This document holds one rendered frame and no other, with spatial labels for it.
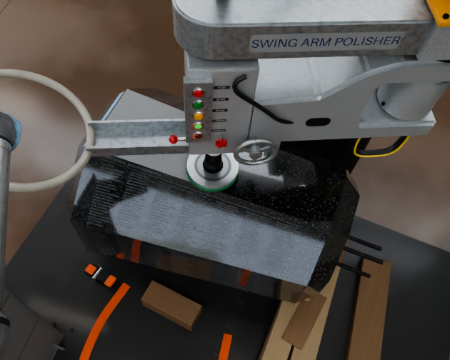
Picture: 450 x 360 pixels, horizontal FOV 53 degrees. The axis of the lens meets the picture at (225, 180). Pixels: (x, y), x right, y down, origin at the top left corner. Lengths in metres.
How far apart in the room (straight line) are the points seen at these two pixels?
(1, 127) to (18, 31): 2.75
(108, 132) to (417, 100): 1.07
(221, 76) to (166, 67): 2.21
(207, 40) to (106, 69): 2.36
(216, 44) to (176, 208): 0.91
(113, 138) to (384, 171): 1.99
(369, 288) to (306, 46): 1.73
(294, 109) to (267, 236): 0.63
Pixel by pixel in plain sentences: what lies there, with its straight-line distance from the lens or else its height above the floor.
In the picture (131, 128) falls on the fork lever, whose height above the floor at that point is 1.13.
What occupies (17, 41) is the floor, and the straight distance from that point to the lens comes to 3.87.
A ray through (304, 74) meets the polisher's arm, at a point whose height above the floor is 1.44.
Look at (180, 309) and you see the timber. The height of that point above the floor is 0.14.
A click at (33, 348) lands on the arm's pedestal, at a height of 0.31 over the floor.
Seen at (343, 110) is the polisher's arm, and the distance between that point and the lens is 1.50.
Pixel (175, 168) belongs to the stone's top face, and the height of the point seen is 0.87.
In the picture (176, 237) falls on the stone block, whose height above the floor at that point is 0.69.
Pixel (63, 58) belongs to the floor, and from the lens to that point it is 3.64.
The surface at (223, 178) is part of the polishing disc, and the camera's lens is 1.81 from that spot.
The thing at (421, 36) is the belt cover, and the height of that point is 1.69.
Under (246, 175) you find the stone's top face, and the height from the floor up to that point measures 0.87.
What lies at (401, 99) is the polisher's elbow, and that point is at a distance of 1.60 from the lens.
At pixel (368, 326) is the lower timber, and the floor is 0.08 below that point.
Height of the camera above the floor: 2.49
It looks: 60 degrees down
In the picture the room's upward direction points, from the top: 6 degrees clockwise
